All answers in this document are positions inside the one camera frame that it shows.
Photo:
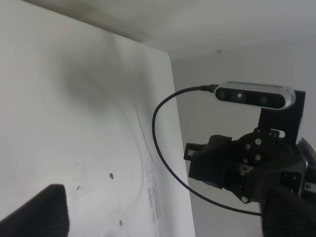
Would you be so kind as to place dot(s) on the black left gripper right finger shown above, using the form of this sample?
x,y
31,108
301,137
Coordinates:
x,y
286,214

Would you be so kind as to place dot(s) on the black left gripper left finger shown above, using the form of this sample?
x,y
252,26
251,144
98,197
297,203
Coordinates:
x,y
45,215

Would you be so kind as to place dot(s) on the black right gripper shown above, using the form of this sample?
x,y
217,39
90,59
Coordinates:
x,y
248,167

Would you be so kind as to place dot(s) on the silver depth camera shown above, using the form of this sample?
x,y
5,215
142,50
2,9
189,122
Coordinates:
x,y
267,96

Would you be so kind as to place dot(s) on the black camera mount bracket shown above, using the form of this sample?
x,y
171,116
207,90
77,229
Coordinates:
x,y
287,120

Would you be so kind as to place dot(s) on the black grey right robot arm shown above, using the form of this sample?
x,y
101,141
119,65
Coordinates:
x,y
309,168

